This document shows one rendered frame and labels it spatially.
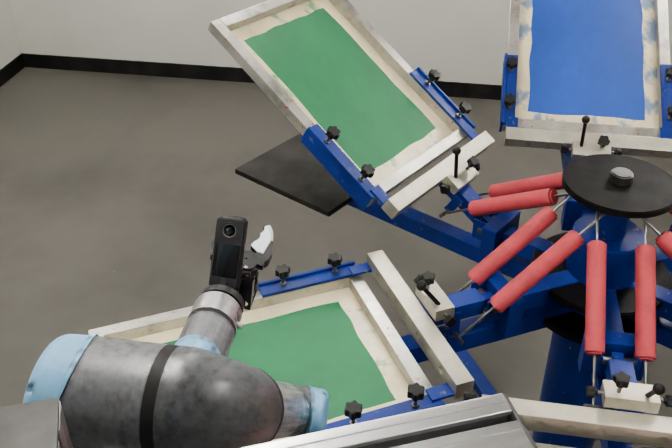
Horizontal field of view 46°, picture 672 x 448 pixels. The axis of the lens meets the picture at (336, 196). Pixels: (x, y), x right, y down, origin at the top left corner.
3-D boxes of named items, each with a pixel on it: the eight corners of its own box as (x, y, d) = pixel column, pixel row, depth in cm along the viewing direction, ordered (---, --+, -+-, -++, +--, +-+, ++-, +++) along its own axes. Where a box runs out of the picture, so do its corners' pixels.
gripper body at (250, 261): (216, 279, 135) (195, 326, 125) (219, 239, 131) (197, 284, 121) (260, 288, 135) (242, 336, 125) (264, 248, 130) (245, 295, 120)
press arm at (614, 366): (639, 427, 187) (643, 413, 184) (613, 424, 188) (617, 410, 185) (629, 375, 201) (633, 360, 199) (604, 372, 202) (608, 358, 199)
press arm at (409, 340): (192, 426, 203) (190, 410, 200) (187, 409, 208) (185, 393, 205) (598, 313, 240) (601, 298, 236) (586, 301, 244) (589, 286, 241)
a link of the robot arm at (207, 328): (165, 399, 113) (157, 355, 108) (189, 346, 122) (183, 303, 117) (218, 406, 112) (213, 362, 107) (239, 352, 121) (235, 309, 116)
